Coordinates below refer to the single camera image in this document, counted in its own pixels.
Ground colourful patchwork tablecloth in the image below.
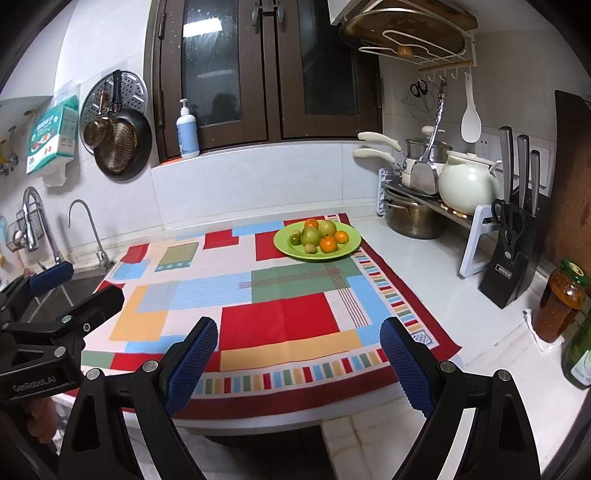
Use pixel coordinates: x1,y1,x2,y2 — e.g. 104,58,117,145
65,212,462,421

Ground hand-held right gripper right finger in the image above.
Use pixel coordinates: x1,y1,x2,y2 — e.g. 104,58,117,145
379,316,541,480

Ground perforated steel steamer plate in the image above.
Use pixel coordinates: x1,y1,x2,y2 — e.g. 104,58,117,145
79,70,148,139

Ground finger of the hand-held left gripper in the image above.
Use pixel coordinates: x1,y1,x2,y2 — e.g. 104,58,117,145
0,261,75,324
0,286,125,350

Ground person's left hand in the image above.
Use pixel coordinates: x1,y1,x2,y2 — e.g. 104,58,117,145
25,398,58,433

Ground white pot rack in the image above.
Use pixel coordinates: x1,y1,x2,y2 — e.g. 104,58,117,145
378,167,499,278

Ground green plate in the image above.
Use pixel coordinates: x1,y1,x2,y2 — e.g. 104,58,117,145
274,220,362,263

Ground light blue lotion bottle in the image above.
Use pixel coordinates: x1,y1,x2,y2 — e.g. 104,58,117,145
176,98,201,160

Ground white saucepan with cream handle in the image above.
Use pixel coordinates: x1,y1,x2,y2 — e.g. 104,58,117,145
353,147,416,188

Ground wooden trivet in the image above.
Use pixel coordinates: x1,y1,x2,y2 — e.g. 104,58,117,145
438,200,476,217

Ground black frying pan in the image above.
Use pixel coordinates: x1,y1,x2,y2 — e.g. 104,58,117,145
93,69,153,181

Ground glass jar with green lid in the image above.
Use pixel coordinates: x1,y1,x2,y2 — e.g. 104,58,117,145
533,259,588,343

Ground gold mesh strainer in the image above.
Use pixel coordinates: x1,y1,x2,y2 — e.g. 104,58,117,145
99,121,139,171

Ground wall hook rack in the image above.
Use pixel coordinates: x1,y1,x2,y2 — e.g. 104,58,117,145
0,124,21,178

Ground dark wooden window frame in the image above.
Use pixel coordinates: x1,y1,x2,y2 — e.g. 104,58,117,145
144,0,384,163

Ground white rice spoon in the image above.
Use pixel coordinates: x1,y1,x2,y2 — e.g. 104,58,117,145
461,74,482,144

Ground small copper pan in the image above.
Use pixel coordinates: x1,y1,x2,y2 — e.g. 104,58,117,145
82,91,114,148

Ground slim chrome faucet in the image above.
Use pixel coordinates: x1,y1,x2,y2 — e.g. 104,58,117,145
68,199,116,273

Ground steel saucepan with cream handle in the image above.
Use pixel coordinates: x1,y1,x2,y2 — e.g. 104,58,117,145
358,126,453,162

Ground tall chrome faucet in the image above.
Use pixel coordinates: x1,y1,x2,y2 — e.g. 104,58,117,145
22,186,65,266

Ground steel-handled knife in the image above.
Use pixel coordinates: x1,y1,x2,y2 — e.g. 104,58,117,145
529,150,541,217
516,135,530,210
499,126,514,204

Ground white wire rack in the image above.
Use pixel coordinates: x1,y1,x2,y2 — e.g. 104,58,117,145
359,30,474,70

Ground steel sink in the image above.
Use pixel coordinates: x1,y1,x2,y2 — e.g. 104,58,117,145
28,270,109,324

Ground white ceramic teapot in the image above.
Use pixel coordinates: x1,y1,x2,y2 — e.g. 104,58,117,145
438,150,504,216

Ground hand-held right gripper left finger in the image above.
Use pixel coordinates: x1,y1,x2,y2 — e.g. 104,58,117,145
58,316,219,480

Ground brown wooden board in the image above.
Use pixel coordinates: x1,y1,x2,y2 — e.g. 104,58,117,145
542,90,591,278

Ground large steel pot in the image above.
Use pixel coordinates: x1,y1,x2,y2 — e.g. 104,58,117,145
383,187,446,240

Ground white cloth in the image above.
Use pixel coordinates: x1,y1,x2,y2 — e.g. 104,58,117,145
523,308,566,354

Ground steel spatula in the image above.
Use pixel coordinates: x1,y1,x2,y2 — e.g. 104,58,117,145
410,80,448,195

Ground black knife block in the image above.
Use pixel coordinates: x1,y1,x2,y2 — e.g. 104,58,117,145
478,198,541,309

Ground green glass bottle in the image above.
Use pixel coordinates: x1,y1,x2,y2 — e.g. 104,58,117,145
561,318,591,391

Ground teal and white box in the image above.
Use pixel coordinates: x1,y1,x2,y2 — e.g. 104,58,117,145
25,95,80,175

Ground black kitchen scissors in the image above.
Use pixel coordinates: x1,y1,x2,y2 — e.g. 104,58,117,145
491,198,525,259

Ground wire sink caddy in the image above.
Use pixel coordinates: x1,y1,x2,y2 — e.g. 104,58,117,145
4,208,40,252

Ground round wooden cutting board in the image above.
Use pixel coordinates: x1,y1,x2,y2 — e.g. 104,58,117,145
339,7,478,54

